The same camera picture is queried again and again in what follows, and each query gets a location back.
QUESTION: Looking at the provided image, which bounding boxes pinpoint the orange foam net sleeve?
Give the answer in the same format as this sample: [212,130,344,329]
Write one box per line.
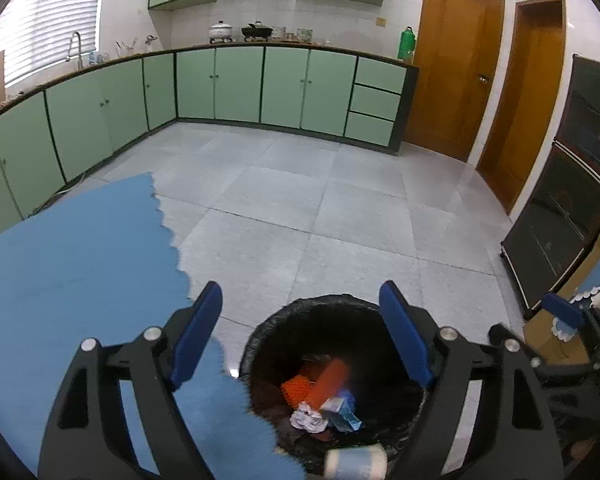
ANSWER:
[280,359,350,411]

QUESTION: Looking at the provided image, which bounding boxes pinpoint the light blue small box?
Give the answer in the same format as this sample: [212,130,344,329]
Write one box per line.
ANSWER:
[320,389,363,434]

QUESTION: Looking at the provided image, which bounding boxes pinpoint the paper cup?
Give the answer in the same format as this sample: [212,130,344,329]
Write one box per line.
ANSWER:
[324,444,388,480]

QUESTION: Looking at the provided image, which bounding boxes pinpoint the white tissue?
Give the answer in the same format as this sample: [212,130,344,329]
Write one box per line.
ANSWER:
[289,402,328,434]

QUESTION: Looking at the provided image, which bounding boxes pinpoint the black lined trash bin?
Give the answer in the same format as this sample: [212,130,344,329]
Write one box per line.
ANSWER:
[239,295,424,474]

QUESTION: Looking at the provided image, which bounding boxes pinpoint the green lower kitchen cabinets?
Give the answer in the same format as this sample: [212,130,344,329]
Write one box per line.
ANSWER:
[0,42,418,233]

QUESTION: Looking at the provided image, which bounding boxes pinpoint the chrome kitchen faucet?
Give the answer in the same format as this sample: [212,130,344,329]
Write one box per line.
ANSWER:
[65,30,84,70]

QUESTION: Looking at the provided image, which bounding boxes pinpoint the dark glass cabinet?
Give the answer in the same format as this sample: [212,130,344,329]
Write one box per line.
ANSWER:
[501,55,600,320]

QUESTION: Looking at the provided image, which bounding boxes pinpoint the wooden door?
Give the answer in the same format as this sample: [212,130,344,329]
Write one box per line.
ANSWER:
[404,0,505,162]
[477,0,567,212]

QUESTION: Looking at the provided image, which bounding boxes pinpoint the white cooking pot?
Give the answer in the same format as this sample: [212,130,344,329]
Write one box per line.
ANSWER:
[208,20,234,44]

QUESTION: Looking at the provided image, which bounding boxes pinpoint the black wok pan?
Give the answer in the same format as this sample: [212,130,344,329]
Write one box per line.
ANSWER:
[240,21,274,42]

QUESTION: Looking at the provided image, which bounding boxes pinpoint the green thermos bottle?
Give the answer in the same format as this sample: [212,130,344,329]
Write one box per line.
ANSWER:
[396,26,417,64]

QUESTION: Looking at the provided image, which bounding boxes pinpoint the white window blinds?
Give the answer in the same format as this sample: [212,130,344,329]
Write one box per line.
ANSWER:
[0,0,100,84]

